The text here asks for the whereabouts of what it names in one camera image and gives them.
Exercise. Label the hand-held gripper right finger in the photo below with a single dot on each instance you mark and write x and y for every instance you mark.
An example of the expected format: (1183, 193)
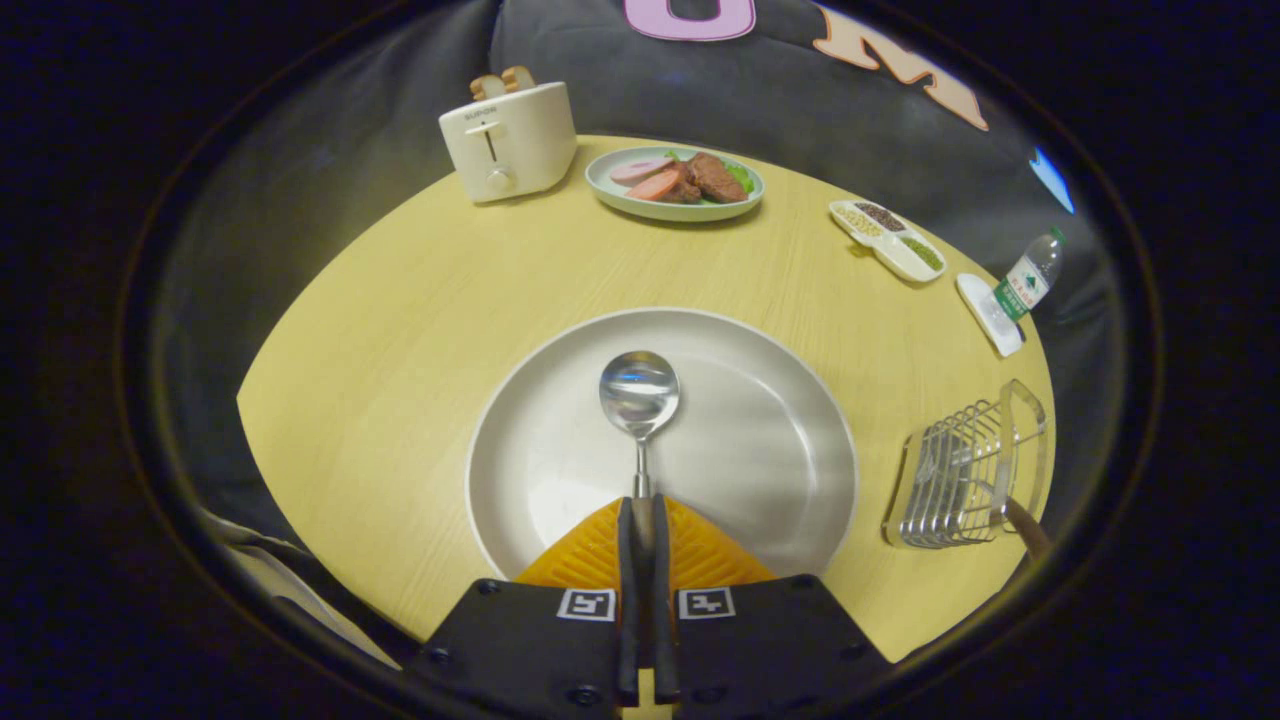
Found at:
(662, 600)

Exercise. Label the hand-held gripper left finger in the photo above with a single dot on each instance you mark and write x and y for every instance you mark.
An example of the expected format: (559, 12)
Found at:
(627, 600)

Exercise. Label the silver spoon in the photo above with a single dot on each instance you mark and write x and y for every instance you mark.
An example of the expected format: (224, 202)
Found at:
(640, 390)

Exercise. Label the large white plate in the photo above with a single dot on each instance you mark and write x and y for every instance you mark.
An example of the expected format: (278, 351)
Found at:
(760, 450)

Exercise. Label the pale green plate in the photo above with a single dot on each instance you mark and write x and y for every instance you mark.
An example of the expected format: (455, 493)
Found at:
(620, 200)

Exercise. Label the red sausage slice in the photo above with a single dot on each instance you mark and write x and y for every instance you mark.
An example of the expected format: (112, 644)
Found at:
(655, 187)

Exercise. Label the white divided grain dish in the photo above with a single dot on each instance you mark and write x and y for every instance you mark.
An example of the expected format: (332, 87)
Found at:
(890, 245)

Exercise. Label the brown meat slice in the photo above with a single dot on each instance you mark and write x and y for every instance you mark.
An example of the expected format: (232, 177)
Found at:
(715, 178)

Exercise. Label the green lettuce leaf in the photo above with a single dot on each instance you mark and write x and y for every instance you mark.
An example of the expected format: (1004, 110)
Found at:
(743, 178)

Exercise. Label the pink ham slice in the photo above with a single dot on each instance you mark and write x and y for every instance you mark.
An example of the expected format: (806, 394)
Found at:
(640, 170)

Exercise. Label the white square coaster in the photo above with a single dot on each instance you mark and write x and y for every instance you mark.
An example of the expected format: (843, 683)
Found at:
(980, 305)

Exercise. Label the white toaster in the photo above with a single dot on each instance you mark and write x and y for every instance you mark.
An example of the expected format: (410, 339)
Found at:
(520, 140)

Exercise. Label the clear plastic water bottle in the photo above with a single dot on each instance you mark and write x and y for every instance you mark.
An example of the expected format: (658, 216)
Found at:
(1025, 280)

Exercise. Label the black backdrop cloth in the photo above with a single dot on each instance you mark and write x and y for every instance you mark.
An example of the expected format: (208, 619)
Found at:
(700, 90)

